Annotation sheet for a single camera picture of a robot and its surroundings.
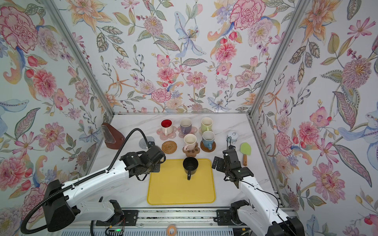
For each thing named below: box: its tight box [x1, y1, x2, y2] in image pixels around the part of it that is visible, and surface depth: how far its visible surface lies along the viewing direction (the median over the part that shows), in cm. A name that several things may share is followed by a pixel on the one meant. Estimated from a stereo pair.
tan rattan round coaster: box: [161, 140, 178, 155], surface depth 105 cm
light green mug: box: [200, 117, 214, 134], surface depth 105 cm
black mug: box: [182, 156, 199, 181], surface depth 86 cm
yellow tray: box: [147, 158, 216, 206], surface depth 86 cm
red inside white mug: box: [159, 118, 174, 137], surface depth 106 cm
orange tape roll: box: [166, 224, 178, 236], surface depth 73 cm
